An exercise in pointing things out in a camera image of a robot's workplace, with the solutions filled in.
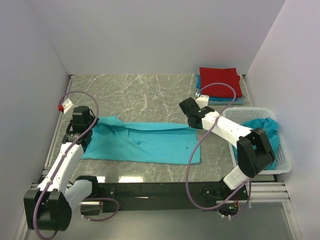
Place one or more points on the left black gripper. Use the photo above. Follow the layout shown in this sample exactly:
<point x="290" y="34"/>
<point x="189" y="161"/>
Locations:
<point x="92" y="118"/>

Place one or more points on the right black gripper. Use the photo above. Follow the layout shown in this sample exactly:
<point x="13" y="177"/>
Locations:
<point x="198" y="128"/>

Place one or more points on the light blue t-shirt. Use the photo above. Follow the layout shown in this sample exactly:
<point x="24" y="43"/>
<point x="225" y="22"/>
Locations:
<point x="143" y="142"/>

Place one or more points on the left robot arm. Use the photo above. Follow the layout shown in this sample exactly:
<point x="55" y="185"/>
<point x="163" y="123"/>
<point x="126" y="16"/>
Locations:
<point x="49" y="207"/>

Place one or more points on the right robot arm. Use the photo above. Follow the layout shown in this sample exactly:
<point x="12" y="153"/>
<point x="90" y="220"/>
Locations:
<point x="230" y="131"/>

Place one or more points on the red folded t-shirt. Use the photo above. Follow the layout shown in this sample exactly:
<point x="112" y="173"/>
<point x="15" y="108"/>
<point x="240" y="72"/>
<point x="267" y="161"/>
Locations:
<point x="206" y="73"/>

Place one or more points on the grey-blue folded t-shirt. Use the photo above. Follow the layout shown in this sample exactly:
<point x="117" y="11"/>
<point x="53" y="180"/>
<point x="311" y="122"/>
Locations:
<point x="240" y="101"/>

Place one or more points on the teal t-shirt in basket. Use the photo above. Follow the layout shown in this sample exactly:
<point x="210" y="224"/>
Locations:
<point x="254" y="148"/>

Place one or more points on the black base beam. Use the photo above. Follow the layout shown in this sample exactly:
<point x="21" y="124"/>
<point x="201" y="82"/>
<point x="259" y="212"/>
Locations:
<point x="143" y="196"/>

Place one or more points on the white plastic basket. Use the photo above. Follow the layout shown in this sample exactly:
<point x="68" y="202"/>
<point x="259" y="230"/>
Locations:
<point x="257" y="117"/>

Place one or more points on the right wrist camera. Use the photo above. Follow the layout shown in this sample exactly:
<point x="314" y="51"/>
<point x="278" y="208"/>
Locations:
<point x="202" y="100"/>

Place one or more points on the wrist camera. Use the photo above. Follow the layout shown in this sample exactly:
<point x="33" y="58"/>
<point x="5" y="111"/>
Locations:
<point x="66" y="106"/>
<point x="202" y="100"/>

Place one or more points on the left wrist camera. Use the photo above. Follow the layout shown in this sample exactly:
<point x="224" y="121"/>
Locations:
<point x="66" y="106"/>

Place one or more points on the aluminium rail frame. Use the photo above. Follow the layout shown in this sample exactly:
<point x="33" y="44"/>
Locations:
<point x="155" y="98"/>

